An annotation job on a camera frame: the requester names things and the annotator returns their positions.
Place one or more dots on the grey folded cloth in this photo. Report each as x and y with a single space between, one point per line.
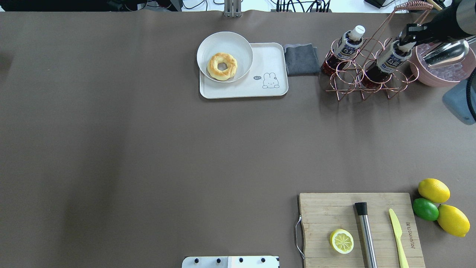
301 59

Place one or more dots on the tea bottle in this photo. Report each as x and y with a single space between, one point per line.
346 49
387 62

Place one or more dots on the steel ice scoop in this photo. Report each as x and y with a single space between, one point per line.
447 54

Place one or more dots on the half lemon slice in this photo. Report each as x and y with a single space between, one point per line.
341 241

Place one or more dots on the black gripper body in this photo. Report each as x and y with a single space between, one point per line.
439 28

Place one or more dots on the aluminium frame post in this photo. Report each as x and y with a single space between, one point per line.
232 8

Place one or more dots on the green lime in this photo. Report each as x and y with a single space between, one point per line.
425 209

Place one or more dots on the copper wire bottle rack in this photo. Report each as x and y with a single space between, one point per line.
367 65

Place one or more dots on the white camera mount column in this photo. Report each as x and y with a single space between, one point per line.
243 261

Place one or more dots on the wooden cutting board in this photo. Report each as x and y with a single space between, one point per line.
322 213

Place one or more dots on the pink ice bowl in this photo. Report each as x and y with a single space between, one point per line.
447 76

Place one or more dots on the white plate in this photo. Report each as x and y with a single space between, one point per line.
226 42

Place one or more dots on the yellow lemon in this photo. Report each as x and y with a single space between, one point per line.
453 220
434 190

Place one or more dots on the yellow plastic knife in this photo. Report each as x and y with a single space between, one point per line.
402 260

